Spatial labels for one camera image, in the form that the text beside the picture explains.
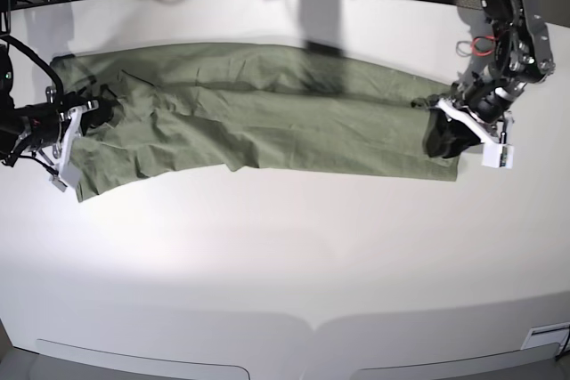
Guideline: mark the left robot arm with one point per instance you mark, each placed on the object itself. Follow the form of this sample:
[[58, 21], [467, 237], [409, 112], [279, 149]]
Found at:
[[520, 48]]

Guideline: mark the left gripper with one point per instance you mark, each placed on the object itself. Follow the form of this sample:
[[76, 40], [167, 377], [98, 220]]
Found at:
[[486, 100]]

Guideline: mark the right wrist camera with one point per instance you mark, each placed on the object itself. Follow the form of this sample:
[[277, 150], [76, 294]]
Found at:
[[67, 178]]

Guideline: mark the white label sticker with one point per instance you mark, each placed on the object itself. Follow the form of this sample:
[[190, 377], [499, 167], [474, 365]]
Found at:
[[551, 334]]

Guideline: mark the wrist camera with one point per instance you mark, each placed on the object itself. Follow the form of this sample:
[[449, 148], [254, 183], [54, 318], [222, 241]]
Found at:
[[497, 155], [67, 178]]

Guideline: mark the green T-shirt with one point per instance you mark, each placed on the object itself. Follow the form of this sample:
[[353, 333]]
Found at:
[[185, 106]]

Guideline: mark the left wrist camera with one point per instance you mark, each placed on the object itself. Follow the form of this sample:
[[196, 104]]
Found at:
[[497, 155]]

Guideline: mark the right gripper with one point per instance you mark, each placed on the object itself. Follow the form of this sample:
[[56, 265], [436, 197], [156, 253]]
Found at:
[[45, 132]]

